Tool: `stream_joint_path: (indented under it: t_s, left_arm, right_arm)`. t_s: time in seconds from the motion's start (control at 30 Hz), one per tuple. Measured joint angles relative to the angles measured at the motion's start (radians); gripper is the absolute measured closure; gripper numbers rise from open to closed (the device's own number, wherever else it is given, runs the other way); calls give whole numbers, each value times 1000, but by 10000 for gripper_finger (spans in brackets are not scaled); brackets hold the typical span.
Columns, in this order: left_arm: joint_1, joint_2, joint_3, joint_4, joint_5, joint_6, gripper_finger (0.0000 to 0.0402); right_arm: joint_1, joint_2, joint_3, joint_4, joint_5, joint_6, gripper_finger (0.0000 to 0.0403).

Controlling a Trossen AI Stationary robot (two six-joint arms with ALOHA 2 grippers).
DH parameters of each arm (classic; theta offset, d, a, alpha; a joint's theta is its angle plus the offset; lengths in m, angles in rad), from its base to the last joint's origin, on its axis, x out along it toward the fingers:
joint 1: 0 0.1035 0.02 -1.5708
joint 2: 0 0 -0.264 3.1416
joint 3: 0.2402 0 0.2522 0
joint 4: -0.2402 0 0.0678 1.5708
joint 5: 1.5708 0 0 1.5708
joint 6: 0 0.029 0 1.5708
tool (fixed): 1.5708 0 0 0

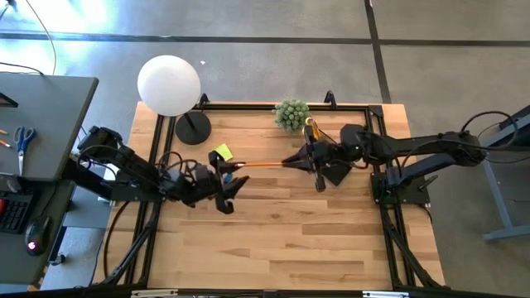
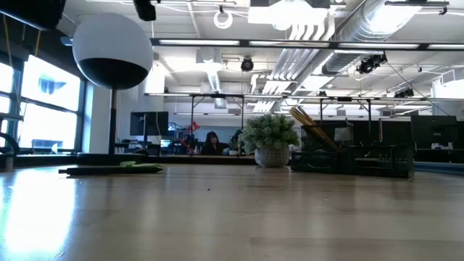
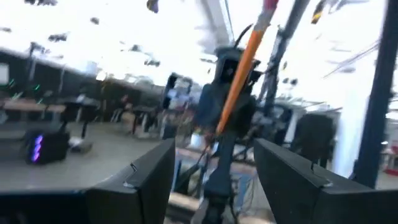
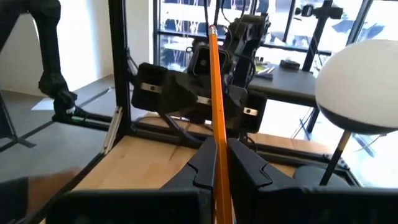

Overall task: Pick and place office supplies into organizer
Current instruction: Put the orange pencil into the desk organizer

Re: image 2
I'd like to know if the green highlighter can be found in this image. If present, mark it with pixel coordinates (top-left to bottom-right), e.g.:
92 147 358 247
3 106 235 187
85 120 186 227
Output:
119 160 165 169

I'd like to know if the dark blue pen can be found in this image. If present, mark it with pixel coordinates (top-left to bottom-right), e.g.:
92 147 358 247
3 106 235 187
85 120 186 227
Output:
58 165 164 178

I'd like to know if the black mesh desk organizer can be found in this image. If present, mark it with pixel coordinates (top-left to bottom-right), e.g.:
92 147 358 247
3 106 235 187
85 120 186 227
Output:
290 121 415 179

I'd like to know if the white and black sphere lamp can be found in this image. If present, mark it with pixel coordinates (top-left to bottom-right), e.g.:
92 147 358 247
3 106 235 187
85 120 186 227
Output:
72 12 154 166

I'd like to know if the black monitor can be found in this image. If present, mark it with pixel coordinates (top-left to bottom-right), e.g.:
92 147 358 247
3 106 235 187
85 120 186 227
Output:
129 111 170 137

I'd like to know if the person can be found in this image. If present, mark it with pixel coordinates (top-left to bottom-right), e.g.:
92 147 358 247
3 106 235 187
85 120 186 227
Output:
200 130 228 156

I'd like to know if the artificial succulent in patterned pot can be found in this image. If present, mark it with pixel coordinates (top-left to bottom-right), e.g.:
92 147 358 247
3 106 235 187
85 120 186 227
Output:
240 113 302 169

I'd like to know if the white cable ring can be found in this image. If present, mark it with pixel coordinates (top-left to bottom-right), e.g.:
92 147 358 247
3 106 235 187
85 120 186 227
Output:
212 8 234 30

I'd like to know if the black aluminium table frame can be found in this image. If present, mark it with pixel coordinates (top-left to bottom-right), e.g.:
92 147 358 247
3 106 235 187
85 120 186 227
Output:
0 37 464 167

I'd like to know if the black background rig frame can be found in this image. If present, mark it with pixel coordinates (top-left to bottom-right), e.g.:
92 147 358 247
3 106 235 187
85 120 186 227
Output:
144 92 373 157

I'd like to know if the silver ventilation duct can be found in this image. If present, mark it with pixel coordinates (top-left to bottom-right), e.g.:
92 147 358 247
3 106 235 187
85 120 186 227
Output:
320 0 423 75

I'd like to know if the black hanging camera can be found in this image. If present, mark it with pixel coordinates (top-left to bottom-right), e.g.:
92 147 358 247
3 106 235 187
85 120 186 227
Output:
356 53 389 75

